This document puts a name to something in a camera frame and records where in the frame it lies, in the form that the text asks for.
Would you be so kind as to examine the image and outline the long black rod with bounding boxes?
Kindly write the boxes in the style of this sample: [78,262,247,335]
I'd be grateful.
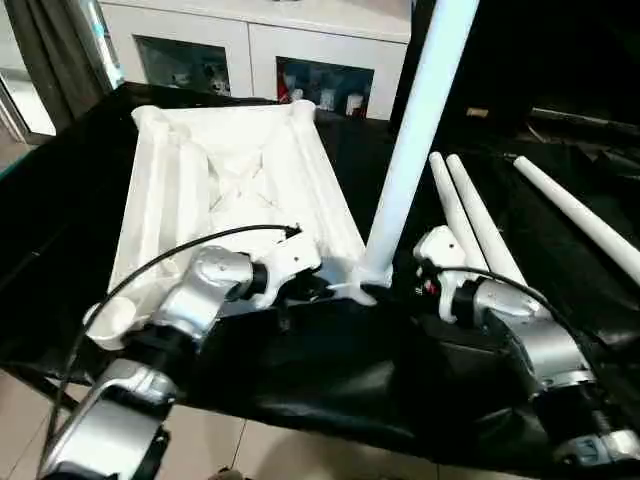
[532,106,640,135]

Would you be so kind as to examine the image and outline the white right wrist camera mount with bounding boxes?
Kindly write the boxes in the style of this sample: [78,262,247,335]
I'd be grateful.
[413,224,470,325]

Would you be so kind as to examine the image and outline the black mat cloth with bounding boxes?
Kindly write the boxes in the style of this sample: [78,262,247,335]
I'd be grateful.
[0,79,640,476]

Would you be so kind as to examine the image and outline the grey curtain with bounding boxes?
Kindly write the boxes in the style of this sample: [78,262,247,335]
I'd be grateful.
[4,0,115,135]

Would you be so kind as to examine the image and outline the black work table frame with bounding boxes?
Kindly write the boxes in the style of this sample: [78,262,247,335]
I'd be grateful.
[27,372,89,414]

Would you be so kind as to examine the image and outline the dark tall cabinet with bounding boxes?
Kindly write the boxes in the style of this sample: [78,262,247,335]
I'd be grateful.
[389,0,640,136]

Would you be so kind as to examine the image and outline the white plastic table top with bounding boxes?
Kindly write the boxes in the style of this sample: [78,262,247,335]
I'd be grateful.
[82,99,380,352]

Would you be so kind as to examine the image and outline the white plastic table leg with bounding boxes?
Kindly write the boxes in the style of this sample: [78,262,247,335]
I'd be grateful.
[428,152,490,275]
[445,153,530,290]
[356,0,482,292]
[513,155,640,282]

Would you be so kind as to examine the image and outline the white display cabinet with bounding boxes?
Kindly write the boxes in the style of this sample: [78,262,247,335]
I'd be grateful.
[97,0,412,122]

